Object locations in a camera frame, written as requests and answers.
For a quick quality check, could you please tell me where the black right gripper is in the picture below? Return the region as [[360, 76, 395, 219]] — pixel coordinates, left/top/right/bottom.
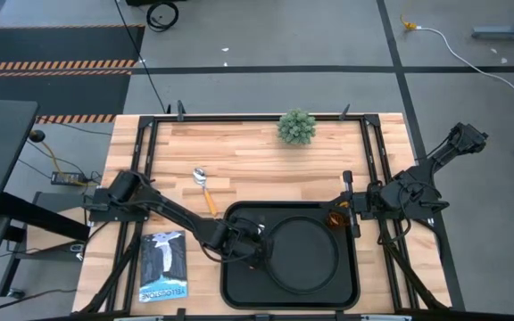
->
[[343, 170, 381, 238]]

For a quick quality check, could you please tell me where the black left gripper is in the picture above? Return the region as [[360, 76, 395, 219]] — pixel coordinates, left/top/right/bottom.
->
[[219, 213, 276, 273]]

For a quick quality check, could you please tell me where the amber faceted glass cup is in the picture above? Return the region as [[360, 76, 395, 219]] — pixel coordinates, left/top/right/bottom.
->
[[326, 209, 352, 229]]

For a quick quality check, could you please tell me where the black round plate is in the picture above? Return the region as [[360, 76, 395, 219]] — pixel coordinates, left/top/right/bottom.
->
[[265, 216, 341, 295]]

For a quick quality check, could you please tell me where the spoon with yellow handle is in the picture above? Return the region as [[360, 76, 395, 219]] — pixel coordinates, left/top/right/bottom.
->
[[193, 167, 219, 218]]

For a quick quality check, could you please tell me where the black textured serving tray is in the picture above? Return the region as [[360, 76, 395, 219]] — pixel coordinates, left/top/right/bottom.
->
[[220, 200, 361, 312]]

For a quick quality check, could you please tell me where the Yellowstone waterfall book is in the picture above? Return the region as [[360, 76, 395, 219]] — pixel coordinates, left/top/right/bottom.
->
[[138, 230, 189, 303]]

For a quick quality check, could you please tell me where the green artificial potted plant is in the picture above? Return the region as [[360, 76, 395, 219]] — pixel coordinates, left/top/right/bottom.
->
[[277, 108, 318, 146]]

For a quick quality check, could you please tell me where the black power adapter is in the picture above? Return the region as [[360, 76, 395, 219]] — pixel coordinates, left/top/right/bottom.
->
[[50, 171, 84, 186]]

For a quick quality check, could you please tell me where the black equipment stand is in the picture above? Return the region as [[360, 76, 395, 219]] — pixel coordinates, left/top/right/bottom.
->
[[0, 191, 91, 299]]

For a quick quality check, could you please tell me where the grey metal table leg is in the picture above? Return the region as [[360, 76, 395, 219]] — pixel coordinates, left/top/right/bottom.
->
[[471, 0, 514, 41]]

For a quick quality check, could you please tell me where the black hazard-striped floor mat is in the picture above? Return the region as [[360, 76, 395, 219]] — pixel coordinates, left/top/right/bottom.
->
[[0, 24, 146, 72], [0, 70, 133, 125]]

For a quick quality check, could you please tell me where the black aluminium table frame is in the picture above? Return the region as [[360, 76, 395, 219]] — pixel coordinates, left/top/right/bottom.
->
[[78, 113, 452, 316]]

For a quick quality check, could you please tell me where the white floor cable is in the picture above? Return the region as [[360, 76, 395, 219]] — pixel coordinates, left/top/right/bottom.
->
[[417, 25, 514, 100]]

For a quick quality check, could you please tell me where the yellow cable plug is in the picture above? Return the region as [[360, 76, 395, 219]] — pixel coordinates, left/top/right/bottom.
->
[[399, 0, 420, 31]]

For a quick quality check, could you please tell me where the yellow floor cable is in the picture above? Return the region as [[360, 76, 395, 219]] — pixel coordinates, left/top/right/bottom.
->
[[37, 140, 89, 186]]

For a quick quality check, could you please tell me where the thin black hanging cable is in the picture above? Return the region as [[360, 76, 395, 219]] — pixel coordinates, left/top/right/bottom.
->
[[113, 0, 169, 113]]

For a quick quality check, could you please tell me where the coiled black cable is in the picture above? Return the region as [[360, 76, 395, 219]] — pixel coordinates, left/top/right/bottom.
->
[[145, 1, 180, 33]]

